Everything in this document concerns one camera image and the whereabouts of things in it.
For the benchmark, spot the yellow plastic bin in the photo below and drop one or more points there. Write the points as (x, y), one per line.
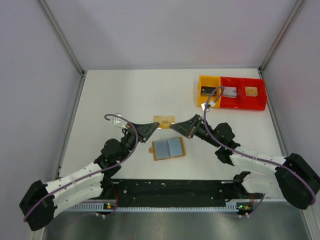
(206, 85)

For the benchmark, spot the gold credit card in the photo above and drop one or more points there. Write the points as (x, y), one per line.
(164, 121)

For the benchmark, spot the red plastic bin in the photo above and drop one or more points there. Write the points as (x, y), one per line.
(232, 103)
(251, 102)

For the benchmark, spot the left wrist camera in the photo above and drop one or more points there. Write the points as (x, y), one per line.
(118, 121)

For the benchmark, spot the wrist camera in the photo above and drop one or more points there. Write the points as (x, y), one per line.
(118, 121)
(206, 107)

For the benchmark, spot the middle red plastic bin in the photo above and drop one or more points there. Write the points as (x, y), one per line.
(232, 103)

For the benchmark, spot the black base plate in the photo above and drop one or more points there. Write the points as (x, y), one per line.
(160, 193)

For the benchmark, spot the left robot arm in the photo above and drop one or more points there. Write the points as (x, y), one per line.
(44, 201)

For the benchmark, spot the right red plastic bin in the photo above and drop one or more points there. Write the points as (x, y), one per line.
(251, 102)

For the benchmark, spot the black card in bin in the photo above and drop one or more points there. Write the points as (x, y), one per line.
(206, 90)

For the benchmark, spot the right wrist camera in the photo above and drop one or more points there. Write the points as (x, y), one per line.
(206, 107)

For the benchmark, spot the grey slotted cable duct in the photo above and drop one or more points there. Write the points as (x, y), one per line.
(102, 207)

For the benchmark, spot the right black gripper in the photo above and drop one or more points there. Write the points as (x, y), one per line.
(185, 128)

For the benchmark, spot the yellow leather card holder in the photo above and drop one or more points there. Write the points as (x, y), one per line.
(167, 149)

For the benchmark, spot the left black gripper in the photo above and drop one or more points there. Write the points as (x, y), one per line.
(145, 131)

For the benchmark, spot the aluminium frame rail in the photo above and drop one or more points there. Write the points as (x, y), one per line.
(291, 190)

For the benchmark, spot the silver card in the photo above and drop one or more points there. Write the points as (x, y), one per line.
(230, 92)

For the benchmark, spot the gold card in bin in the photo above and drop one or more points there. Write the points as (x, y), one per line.
(251, 91)

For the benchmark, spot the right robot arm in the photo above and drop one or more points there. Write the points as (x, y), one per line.
(290, 177)

